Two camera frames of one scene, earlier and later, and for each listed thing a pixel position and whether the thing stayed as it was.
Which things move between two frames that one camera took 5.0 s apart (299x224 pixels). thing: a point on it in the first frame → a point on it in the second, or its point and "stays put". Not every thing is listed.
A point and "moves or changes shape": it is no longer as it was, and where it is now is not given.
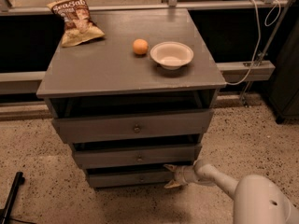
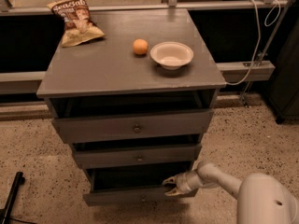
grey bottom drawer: [130, 180] moves or changes shape
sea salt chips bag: [79, 27] stays put
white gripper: [180, 175] → [183, 184]
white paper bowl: [171, 55] stays put
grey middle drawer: [131, 156] stays put
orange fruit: [140, 47] stays put
